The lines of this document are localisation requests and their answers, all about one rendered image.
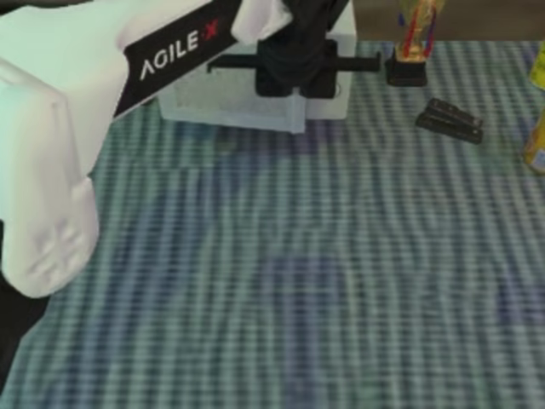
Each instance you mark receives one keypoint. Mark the gold trophy with black base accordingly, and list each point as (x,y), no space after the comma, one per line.
(411,55)

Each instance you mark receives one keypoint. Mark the black stapler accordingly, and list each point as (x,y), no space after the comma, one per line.
(451,121)

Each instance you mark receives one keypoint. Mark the green checked tablecloth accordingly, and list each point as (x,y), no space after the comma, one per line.
(298,255)

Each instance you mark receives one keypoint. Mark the yellow can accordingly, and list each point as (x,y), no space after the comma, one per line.
(538,68)
(536,151)

